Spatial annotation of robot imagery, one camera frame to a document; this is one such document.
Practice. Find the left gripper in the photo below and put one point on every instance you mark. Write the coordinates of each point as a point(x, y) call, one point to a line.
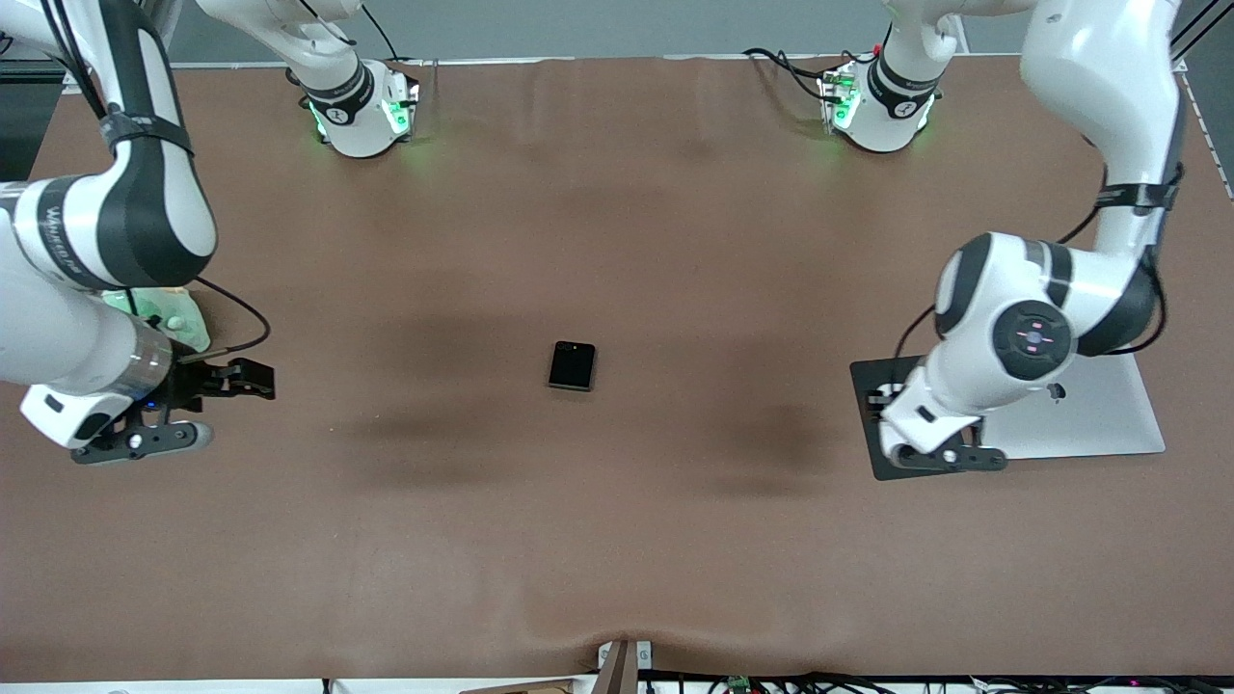
point(872, 406)

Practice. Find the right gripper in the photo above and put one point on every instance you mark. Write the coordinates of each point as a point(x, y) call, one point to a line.
point(189, 383)

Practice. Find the black phone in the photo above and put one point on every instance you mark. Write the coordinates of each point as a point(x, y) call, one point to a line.
point(572, 366)

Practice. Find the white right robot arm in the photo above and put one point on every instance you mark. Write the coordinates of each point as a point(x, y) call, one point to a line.
point(145, 222)

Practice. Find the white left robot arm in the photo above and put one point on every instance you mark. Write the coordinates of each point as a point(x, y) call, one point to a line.
point(1109, 77)

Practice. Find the black mouse pad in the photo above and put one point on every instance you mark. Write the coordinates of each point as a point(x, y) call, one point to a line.
point(871, 371)

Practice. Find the green dinosaur plush toy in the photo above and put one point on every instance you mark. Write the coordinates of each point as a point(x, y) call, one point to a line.
point(183, 328)

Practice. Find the silver laptop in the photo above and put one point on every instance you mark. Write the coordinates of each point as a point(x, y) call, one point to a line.
point(1109, 424)

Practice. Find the small green connector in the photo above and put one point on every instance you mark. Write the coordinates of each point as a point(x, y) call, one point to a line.
point(739, 684)

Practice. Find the brown table cover sheet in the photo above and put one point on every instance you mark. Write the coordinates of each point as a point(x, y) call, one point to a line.
point(578, 530)

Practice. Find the brown cardboard piece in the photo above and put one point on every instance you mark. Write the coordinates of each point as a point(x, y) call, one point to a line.
point(540, 688)

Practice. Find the grey bracket with brown post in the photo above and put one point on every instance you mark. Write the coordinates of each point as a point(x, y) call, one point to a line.
point(617, 670)

